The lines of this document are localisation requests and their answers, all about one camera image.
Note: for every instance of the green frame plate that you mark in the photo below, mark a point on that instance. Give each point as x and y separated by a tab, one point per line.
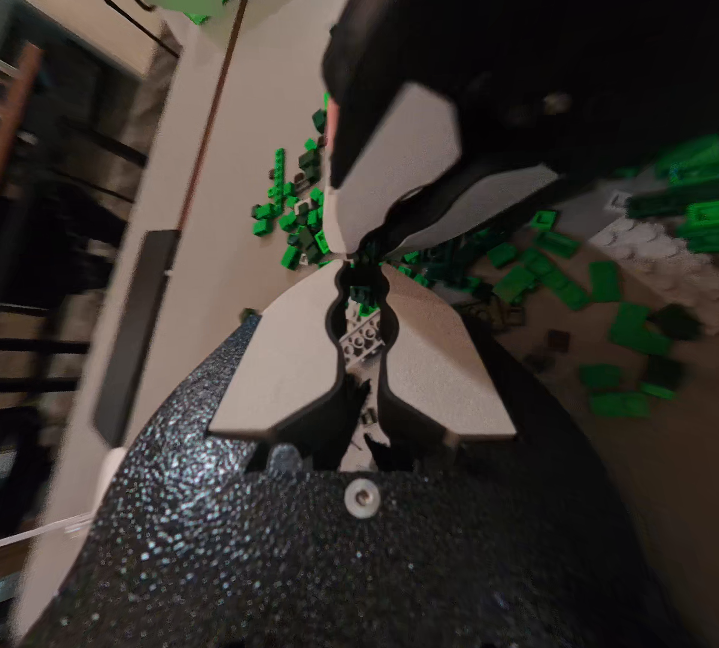
557	245

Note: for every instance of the dark green flat tile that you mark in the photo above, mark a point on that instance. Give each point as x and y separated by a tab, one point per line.
677	322

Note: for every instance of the dark green and green block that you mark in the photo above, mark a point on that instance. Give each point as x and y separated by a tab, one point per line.
661	378

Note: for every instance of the grey desk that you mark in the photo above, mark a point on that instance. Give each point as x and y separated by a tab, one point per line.
253	97

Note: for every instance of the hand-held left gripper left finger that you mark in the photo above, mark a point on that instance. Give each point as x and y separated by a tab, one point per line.
281	373

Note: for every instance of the brown-top table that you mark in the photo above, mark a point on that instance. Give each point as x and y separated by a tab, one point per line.
19	103

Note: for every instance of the green L-shaped tile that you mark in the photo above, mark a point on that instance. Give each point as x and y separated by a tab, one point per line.
632	333

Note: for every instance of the dark green brick assembly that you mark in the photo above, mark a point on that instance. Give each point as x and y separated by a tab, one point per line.
365	283

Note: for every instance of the green narrow plate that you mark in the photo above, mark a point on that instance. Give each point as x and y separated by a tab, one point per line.
278	179

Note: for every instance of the light grey long plate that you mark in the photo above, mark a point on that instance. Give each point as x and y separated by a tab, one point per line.
657	255

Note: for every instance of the green slope block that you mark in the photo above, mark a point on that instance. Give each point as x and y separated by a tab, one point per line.
600	377

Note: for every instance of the green two-stud plate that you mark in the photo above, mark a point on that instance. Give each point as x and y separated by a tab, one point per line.
618	405

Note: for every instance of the grey plate with holes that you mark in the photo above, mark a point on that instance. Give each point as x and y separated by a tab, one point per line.
362	342

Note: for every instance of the pile of green toy bricks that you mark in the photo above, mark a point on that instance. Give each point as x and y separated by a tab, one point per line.
303	221

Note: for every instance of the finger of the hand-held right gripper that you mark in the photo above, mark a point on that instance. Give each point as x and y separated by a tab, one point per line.
494	193
393	154

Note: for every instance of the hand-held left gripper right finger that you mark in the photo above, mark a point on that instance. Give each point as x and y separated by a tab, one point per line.
444	373

